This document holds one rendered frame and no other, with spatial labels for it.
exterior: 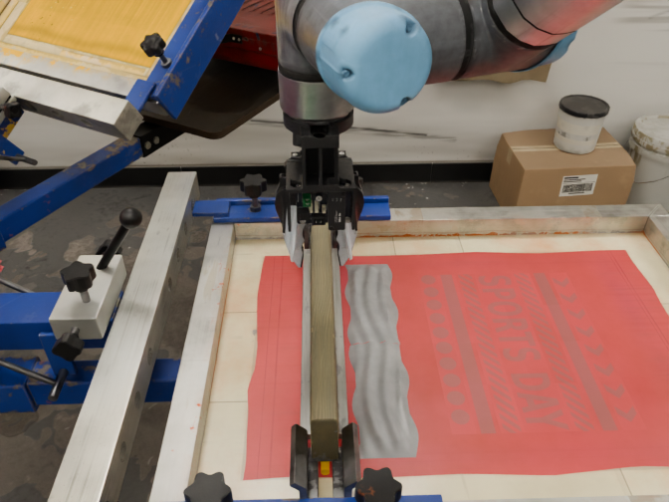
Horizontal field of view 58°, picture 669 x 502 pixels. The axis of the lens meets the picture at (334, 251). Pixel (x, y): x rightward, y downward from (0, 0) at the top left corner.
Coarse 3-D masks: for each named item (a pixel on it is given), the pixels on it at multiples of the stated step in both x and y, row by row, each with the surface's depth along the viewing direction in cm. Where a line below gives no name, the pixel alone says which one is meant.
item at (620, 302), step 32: (288, 256) 101; (352, 256) 101; (384, 256) 101; (416, 256) 101; (448, 256) 101; (480, 256) 101; (512, 256) 101; (544, 256) 101; (576, 256) 101; (608, 256) 101; (288, 288) 95; (416, 288) 95; (576, 288) 95; (608, 288) 95; (640, 288) 95; (288, 320) 89; (416, 320) 89; (608, 320) 89; (640, 320) 89
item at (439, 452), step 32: (288, 352) 84; (416, 352) 84; (608, 352) 84; (640, 352) 84; (256, 384) 80; (288, 384) 80; (352, 384) 80; (416, 384) 80; (640, 384) 80; (256, 416) 76; (288, 416) 76; (352, 416) 76; (416, 416) 76; (256, 448) 72; (288, 448) 72; (448, 448) 72; (480, 448) 72; (512, 448) 72; (544, 448) 72; (576, 448) 72; (608, 448) 72; (640, 448) 72
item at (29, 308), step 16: (0, 304) 79; (16, 304) 79; (32, 304) 79; (48, 304) 79; (0, 320) 77; (16, 320) 77; (32, 320) 77; (48, 320) 77; (112, 320) 77; (0, 336) 78; (16, 336) 78; (32, 336) 78
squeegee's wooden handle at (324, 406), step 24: (312, 240) 88; (312, 264) 83; (312, 288) 79; (312, 312) 76; (312, 336) 72; (312, 360) 69; (312, 384) 67; (336, 384) 67; (312, 408) 64; (336, 408) 64; (312, 432) 64; (336, 432) 64; (312, 456) 67; (336, 456) 67
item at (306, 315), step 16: (304, 256) 95; (336, 256) 95; (304, 272) 92; (336, 272) 92; (304, 288) 89; (336, 288) 89; (304, 304) 86; (336, 304) 86; (304, 320) 84; (336, 320) 84; (304, 336) 81; (336, 336) 81; (304, 352) 79; (336, 352) 79; (304, 368) 77; (336, 368) 77; (304, 384) 75; (304, 400) 73; (304, 416) 71
